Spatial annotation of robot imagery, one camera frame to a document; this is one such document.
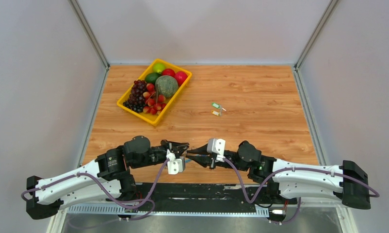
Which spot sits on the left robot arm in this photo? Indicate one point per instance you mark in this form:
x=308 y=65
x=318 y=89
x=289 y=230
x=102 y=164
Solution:
x=108 y=177

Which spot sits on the dark green lime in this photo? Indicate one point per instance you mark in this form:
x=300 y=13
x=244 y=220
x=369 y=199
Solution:
x=152 y=77

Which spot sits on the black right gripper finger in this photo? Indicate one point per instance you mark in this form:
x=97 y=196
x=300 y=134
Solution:
x=202 y=160
x=200 y=150

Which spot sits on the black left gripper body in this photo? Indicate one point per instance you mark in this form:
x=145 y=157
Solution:
x=167 y=144

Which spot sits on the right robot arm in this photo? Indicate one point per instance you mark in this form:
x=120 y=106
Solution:
x=346 y=182

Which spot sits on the yellow plastic fruit tray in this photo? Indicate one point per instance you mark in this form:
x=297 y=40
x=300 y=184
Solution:
x=154 y=119

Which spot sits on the pink red fruit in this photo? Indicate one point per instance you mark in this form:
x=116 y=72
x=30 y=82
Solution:
x=180 y=77

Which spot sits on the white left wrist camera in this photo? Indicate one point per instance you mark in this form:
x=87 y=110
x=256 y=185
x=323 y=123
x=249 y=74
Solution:
x=175 y=164

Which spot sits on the green key tag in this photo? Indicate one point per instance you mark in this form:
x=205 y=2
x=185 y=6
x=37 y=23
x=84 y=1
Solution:
x=216 y=105

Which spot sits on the green cantaloupe melon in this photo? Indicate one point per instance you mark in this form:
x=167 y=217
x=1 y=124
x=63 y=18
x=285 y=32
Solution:
x=166 y=85

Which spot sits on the red apple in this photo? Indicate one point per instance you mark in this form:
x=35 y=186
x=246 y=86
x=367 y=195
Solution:
x=168 y=72

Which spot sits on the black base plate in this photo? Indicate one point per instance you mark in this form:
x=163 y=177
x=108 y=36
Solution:
x=208 y=198

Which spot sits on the keyring bunch with blue tag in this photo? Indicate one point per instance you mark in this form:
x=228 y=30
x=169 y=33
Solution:
x=186 y=159

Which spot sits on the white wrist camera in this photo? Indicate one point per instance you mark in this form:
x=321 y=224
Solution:
x=217 y=146
x=175 y=164

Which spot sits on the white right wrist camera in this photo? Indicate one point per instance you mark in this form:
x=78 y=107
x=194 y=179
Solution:
x=217 y=146

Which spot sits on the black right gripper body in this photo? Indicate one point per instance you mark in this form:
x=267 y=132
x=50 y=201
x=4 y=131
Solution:
x=214 y=163

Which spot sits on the dark grape bunch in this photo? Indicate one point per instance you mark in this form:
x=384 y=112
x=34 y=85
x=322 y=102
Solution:
x=136 y=101

